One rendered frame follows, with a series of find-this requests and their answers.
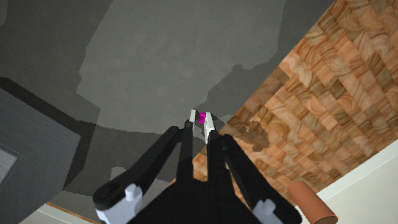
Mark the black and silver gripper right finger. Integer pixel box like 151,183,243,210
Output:
204,112,303,224

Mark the small magenta block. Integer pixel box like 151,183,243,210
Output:
199,112,206,124

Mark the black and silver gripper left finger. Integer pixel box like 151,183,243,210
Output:
93,110,196,224

